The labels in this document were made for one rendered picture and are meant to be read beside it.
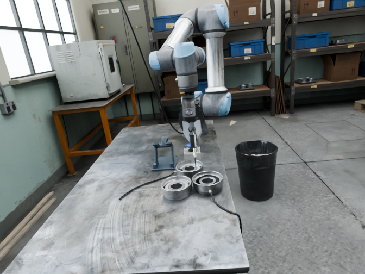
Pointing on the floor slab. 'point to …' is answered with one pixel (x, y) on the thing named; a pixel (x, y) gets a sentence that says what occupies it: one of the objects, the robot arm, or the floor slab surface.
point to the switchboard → (130, 42)
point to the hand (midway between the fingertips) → (193, 138)
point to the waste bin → (256, 168)
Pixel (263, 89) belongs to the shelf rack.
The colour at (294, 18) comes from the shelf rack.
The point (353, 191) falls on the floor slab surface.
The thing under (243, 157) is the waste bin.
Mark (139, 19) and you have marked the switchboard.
